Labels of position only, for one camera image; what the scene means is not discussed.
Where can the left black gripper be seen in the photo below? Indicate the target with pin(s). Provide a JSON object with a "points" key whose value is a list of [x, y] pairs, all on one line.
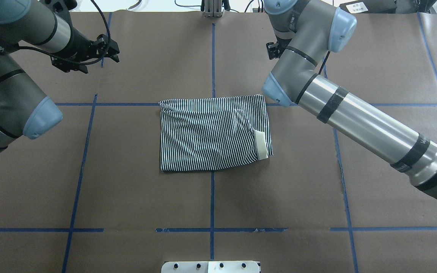
{"points": [[80, 44]]}

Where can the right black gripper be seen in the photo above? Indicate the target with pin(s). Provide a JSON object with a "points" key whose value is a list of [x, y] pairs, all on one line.
{"points": [[272, 50]]}

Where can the striped polo shirt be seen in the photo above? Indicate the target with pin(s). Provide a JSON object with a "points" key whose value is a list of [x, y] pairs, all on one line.
{"points": [[210, 134]]}

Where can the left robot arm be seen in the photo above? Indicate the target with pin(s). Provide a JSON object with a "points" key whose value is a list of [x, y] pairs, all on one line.
{"points": [[43, 26]]}

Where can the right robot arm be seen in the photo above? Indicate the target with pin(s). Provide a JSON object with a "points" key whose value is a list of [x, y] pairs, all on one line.
{"points": [[306, 30]]}

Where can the black box with label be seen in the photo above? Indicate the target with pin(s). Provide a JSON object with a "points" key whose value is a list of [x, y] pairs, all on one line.
{"points": [[368, 6]]}

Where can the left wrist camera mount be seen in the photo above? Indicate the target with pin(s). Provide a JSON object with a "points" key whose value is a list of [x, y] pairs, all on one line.
{"points": [[64, 63]]}

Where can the aluminium frame post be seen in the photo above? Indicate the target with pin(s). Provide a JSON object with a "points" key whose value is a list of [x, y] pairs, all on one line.
{"points": [[212, 8]]}

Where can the white bracket plate with screws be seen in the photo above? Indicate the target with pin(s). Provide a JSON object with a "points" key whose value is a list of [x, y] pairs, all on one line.
{"points": [[227, 266]]}

